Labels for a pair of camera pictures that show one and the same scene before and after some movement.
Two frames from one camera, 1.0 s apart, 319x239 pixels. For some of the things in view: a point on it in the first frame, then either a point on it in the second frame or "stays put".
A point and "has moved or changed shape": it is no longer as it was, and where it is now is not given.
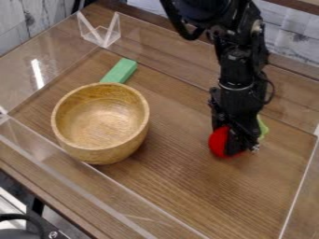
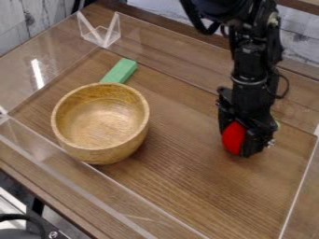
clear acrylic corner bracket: x=102 y=36 stays put
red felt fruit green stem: x=217 y=139 has moved or changed shape
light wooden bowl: x=100 y=121 stays put
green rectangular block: x=120 y=72 stays put
